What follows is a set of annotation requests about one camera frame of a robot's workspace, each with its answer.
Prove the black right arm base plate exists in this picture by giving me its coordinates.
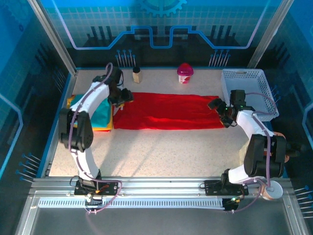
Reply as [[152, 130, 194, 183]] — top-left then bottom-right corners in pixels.
[[204, 179, 249, 196]]

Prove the aluminium rail frame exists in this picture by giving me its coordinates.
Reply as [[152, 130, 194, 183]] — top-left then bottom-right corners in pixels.
[[14, 176, 310, 235]]

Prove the white plastic basket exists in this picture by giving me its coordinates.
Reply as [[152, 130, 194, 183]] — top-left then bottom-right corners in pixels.
[[221, 69, 280, 122]]

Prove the round tape roll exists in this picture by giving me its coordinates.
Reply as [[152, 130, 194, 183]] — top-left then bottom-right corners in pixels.
[[260, 182, 284, 201]]

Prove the large red t-shirt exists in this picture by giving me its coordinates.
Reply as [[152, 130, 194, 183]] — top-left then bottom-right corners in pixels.
[[112, 92, 225, 130]]

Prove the small black controller board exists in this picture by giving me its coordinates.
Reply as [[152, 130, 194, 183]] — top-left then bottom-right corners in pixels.
[[85, 193, 103, 206], [223, 196, 243, 212]]

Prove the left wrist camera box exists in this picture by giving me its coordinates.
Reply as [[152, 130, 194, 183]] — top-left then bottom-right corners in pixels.
[[110, 67, 123, 85]]

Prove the white slotted cable duct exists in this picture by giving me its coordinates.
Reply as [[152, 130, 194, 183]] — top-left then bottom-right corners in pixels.
[[38, 197, 225, 209]]

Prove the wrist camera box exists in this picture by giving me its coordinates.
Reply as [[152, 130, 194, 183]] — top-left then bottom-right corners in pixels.
[[229, 90, 246, 106], [110, 67, 123, 85]]

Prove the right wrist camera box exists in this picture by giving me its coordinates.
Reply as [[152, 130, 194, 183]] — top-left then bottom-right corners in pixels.
[[229, 90, 246, 106]]

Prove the spice jar with black lid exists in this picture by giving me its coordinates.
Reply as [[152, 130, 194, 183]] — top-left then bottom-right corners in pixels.
[[133, 66, 144, 84]]

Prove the stack of folded cloths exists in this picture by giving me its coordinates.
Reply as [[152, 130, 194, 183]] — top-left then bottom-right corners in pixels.
[[67, 94, 114, 132]]

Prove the pink lidded cup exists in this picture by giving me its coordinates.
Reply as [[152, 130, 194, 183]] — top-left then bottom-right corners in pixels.
[[177, 62, 194, 85]]

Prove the aluminium corner post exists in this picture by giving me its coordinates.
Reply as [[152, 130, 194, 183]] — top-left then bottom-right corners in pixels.
[[28, 0, 78, 75], [246, 0, 294, 71]]

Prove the folded teal t-shirt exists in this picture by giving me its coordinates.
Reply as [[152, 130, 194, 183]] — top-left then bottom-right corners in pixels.
[[66, 94, 112, 128]]

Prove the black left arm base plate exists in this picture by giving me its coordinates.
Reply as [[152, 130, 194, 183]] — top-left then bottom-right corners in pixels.
[[74, 180, 118, 196]]

